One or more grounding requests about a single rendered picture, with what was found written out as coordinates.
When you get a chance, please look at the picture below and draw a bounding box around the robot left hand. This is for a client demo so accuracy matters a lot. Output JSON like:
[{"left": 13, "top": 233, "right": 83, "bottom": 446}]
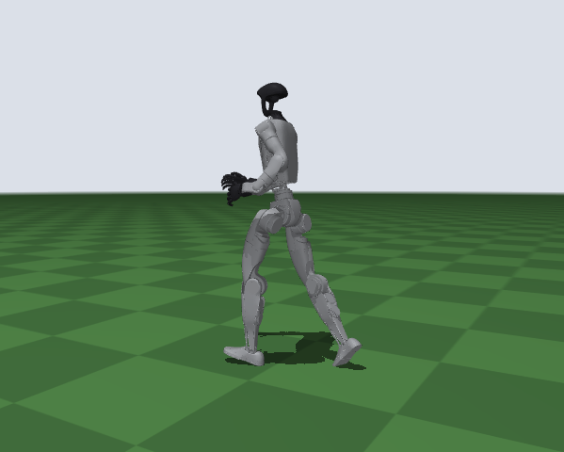
[{"left": 227, "top": 182, "right": 252, "bottom": 206}]

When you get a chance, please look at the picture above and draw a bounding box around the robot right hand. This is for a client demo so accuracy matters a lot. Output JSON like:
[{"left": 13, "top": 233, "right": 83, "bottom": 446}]
[{"left": 221, "top": 172, "right": 258, "bottom": 190}]

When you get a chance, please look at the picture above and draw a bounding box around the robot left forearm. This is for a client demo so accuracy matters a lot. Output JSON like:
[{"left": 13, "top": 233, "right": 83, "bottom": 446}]
[{"left": 242, "top": 154, "right": 283, "bottom": 196}]

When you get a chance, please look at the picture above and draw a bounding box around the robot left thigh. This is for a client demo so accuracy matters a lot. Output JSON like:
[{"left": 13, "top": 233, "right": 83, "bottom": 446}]
[{"left": 242, "top": 207, "right": 285, "bottom": 296}]

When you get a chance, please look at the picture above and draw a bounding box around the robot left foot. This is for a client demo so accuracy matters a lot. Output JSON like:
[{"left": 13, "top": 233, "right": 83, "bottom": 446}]
[{"left": 223, "top": 346, "right": 265, "bottom": 366}]

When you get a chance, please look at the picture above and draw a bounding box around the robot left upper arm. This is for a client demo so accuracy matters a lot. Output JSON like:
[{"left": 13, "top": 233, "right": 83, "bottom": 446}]
[{"left": 255, "top": 120, "right": 288, "bottom": 173}]

